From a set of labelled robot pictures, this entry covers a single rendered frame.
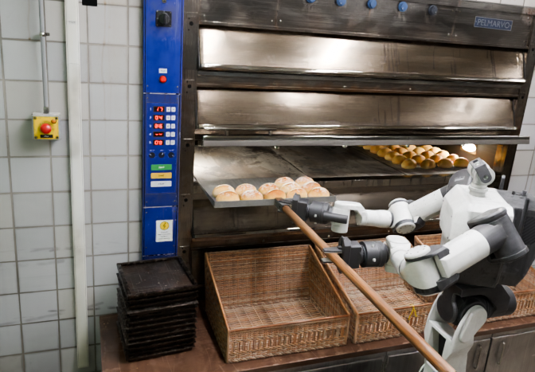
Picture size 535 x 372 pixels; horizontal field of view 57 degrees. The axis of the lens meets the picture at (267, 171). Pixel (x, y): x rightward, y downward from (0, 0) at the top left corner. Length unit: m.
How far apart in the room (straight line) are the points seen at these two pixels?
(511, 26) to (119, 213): 2.20
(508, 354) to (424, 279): 1.48
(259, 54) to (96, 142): 0.80
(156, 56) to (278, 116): 0.61
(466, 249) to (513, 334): 1.40
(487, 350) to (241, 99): 1.72
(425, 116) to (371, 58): 0.46
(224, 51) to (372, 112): 0.82
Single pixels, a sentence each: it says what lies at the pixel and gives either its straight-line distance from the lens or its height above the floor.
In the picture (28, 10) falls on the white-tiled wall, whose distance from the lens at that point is 2.15.
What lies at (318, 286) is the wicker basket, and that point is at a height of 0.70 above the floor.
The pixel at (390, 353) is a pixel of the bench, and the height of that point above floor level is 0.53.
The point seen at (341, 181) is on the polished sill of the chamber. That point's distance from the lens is 2.56.
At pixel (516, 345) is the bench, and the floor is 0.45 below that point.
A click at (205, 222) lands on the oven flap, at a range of 2.38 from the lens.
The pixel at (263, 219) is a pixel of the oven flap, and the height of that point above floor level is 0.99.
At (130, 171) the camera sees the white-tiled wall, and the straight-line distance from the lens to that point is 2.24.
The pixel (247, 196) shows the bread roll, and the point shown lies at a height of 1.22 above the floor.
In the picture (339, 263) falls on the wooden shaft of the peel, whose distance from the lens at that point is 1.62.
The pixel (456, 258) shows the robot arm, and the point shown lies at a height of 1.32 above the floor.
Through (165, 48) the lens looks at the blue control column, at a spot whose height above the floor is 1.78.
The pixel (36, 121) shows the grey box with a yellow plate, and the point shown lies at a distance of 2.12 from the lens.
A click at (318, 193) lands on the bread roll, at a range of 2.20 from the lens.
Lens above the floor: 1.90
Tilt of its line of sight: 16 degrees down
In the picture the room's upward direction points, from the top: 4 degrees clockwise
